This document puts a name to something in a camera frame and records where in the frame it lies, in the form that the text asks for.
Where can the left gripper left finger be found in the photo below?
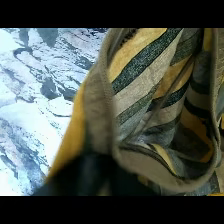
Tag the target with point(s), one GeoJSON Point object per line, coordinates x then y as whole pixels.
{"type": "Point", "coordinates": [75, 178]}

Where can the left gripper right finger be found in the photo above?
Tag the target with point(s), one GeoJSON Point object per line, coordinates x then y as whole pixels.
{"type": "Point", "coordinates": [128, 185]}

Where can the yellow grey striped garment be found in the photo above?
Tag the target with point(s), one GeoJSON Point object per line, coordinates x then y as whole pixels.
{"type": "Point", "coordinates": [150, 100]}

